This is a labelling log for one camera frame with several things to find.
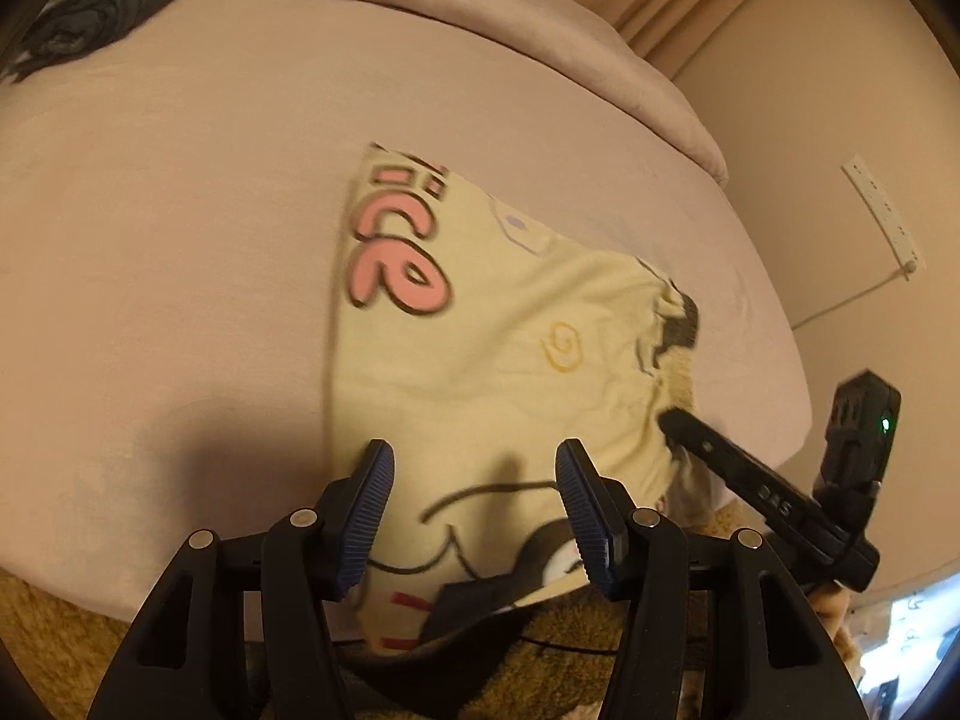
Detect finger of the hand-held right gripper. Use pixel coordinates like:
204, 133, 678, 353
658, 406, 827, 535

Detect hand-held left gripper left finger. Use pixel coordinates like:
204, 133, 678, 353
109, 439, 396, 720

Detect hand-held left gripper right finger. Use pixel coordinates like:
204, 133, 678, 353
555, 439, 865, 720

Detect yellow cartoon print pants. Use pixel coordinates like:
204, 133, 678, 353
326, 141, 713, 661

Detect white power strip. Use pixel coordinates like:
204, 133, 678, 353
841, 154, 925, 282

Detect pink bed blanket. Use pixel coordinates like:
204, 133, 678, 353
0, 0, 815, 642

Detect brown shaggy rug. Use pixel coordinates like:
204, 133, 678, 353
0, 502, 863, 720

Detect folded pink duvet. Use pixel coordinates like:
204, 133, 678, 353
180, 0, 730, 185

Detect beige curtain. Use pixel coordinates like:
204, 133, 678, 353
544, 0, 815, 80

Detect dark grey rolled cloth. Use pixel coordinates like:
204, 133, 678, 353
0, 0, 192, 83

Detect white power cable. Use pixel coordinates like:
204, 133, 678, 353
791, 262, 912, 332

